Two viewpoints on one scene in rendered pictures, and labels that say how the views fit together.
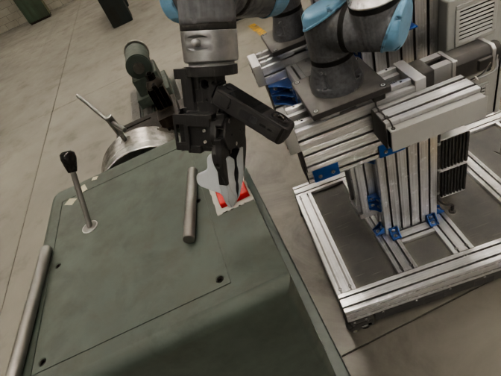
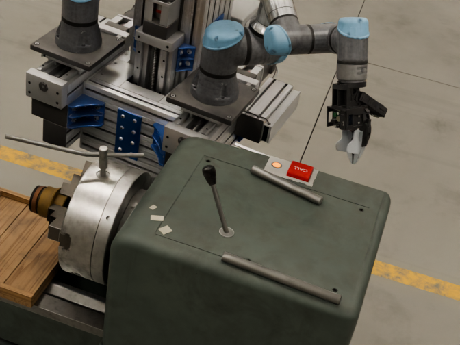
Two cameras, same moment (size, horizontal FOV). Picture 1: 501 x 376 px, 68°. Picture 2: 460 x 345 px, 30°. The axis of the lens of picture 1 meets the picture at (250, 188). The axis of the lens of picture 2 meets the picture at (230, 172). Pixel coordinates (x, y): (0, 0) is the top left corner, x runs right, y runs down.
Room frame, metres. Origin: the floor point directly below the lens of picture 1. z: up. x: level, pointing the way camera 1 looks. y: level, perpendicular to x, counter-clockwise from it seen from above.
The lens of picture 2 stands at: (0.35, 1.86, 2.59)
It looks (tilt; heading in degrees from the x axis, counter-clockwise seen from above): 37 degrees down; 282
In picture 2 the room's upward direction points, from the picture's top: 11 degrees clockwise
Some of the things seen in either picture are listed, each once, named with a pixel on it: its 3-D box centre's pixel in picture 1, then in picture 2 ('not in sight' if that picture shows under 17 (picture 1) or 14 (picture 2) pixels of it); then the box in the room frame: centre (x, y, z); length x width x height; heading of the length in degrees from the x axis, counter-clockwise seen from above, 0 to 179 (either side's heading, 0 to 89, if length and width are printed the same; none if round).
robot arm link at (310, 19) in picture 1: (328, 27); (224, 46); (0.93, -0.36, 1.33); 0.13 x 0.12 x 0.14; 38
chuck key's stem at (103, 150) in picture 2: (119, 132); (103, 165); (1.02, 0.28, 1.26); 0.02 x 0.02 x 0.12
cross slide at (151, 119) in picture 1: (159, 122); not in sight; (1.64, 0.26, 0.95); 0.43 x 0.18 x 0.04; 91
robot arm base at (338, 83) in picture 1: (333, 68); (216, 79); (0.93, -0.35, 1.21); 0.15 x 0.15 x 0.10
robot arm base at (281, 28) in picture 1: (288, 19); (79, 28); (1.42, -0.40, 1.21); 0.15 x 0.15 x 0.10
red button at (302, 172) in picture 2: (231, 192); (300, 172); (0.56, 0.04, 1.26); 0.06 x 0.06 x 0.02; 1
